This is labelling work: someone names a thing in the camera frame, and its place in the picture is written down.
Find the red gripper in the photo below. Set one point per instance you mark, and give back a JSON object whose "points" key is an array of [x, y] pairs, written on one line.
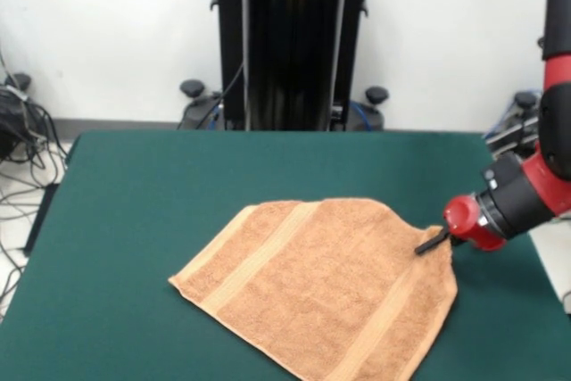
{"points": [[468, 222]]}

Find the tan terry towel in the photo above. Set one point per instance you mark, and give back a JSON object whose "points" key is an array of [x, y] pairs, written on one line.
{"points": [[321, 292]]}

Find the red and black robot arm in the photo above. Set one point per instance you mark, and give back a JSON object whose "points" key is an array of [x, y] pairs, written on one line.
{"points": [[535, 184]]}

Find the black round foot knob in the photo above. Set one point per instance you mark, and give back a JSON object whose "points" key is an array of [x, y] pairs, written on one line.
{"points": [[377, 94], [526, 99], [192, 88], [19, 80]]}

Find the dark green tablecloth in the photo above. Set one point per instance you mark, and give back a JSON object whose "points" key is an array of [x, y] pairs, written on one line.
{"points": [[134, 198]]}

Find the dark stand base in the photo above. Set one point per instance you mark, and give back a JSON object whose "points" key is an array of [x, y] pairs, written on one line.
{"points": [[9, 126]]}

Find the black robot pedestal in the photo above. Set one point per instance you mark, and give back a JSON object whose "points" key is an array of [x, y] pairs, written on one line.
{"points": [[290, 42]]}

